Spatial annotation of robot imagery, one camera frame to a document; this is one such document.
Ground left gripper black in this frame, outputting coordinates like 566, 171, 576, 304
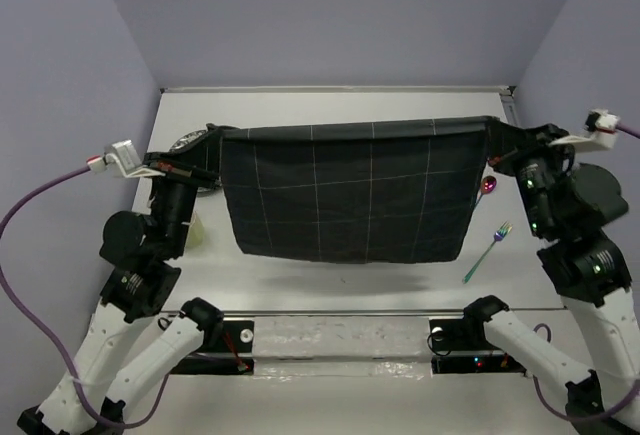
143, 125, 226, 254

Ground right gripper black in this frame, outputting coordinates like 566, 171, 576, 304
489, 116, 578, 234

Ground dark grey checked cloth placemat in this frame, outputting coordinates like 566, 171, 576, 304
220, 116, 491, 264

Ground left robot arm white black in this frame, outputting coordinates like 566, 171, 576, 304
17, 125, 223, 434

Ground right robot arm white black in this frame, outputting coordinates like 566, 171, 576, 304
460, 115, 639, 434

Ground iridescent spoon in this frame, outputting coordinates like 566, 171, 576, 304
474, 175, 498, 207

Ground pale yellow mug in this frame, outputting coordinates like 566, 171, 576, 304
185, 212, 206, 250

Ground iridescent fork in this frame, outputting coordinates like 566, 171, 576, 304
462, 221, 513, 284

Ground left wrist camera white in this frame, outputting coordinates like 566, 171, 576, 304
86, 140, 164, 179

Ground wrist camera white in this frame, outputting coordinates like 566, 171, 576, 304
549, 109, 619, 153
86, 140, 164, 179

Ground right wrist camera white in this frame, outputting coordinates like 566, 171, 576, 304
549, 109, 619, 153

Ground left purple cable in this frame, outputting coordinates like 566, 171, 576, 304
0, 164, 174, 429

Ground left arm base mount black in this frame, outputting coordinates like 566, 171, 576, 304
171, 319, 255, 376

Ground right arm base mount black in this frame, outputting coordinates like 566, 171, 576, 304
426, 318, 526, 375

